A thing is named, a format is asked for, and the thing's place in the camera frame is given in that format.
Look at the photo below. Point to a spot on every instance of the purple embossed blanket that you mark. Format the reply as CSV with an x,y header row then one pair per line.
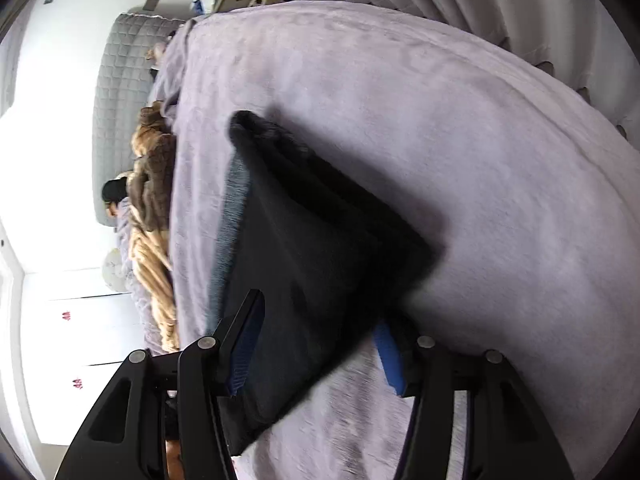
x,y
450,135

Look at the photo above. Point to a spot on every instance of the brown fuzzy garment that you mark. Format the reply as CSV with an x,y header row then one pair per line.
x,y
157,180

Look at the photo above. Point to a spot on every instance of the round white cushion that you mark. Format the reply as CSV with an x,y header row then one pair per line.
x,y
114,271

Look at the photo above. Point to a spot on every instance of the black pants with patterned waistband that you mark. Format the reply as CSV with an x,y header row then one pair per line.
x,y
310,240

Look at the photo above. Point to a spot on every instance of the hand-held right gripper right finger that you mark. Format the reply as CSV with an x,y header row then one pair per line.
x,y
390,355

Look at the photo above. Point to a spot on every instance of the black round object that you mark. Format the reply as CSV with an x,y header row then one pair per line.
x,y
114,191

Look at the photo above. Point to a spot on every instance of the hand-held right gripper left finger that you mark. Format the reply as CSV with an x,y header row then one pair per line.
x,y
247,345

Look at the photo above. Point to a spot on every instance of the grey quilted headboard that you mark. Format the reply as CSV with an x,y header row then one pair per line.
x,y
120,110

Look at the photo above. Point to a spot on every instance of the tan striped garment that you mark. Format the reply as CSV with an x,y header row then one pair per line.
x,y
150,270

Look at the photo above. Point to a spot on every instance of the white wardrobe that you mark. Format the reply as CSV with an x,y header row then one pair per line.
x,y
75,330

